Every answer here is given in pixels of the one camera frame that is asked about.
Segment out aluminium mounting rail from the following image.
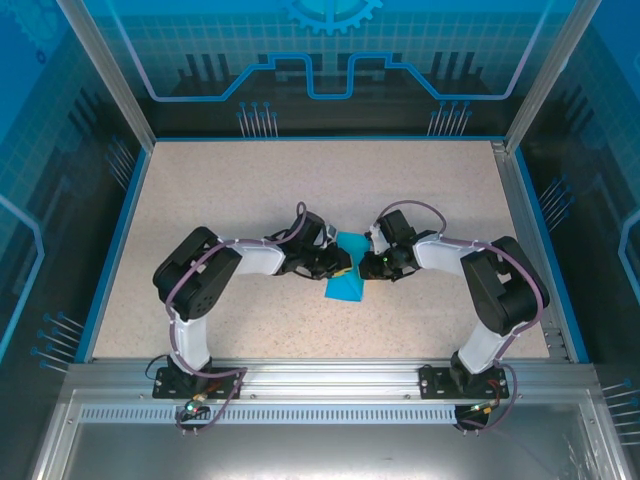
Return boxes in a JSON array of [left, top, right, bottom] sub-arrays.
[[64, 357, 599, 404]]

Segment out metal tray frame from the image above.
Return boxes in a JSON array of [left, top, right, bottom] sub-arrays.
[[27, 387, 636, 480]]

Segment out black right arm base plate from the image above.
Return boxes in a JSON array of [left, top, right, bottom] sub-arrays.
[[418, 363, 511, 401]]

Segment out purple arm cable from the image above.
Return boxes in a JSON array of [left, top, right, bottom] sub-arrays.
[[374, 199, 546, 432], [164, 201, 307, 432]]

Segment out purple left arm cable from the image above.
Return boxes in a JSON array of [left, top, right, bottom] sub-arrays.
[[164, 201, 307, 432]]

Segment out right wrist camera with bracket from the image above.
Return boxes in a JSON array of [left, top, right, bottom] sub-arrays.
[[367, 223, 390, 255]]

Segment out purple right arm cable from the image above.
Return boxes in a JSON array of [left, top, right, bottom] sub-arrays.
[[374, 199, 546, 432]]

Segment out aluminium frame post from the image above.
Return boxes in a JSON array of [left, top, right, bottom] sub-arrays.
[[503, 0, 605, 154], [56, 0, 157, 152]]

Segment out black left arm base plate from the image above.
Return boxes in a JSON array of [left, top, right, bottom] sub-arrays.
[[152, 366, 245, 401]]

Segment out blue paper sheet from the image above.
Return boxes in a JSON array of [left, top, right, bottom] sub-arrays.
[[322, 230, 370, 304]]

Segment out aluminium side rail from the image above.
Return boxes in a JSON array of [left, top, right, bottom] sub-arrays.
[[491, 140, 572, 362]]

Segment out slotted metal cable duct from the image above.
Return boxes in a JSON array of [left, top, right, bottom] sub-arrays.
[[78, 404, 461, 426]]

